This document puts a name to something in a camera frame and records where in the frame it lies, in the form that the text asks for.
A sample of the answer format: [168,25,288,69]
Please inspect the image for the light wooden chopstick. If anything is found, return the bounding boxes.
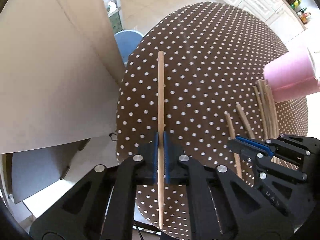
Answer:
[157,50,165,230]

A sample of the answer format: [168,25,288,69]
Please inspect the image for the white kitchen cabinets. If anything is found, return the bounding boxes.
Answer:
[223,0,306,43]

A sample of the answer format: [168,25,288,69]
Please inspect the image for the wooden chopstick in bundle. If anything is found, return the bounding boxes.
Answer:
[257,79,274,139]
[264,80,279,139]
[253,85,268,140]

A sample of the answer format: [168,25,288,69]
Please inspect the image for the brown polka dot tablecloth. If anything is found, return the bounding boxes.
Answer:
[117,2,287,168]

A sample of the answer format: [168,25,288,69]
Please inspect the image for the pink utensil cup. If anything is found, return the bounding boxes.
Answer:
[264,48,319,102]

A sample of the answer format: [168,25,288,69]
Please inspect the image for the bottles on counter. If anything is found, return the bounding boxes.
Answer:
[285,0,311,25]

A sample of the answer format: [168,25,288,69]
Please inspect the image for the blue chair seat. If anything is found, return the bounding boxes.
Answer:
[114,30,144,64]

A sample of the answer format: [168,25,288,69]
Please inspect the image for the metal storage rack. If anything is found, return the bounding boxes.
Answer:
[103,0,124,34]

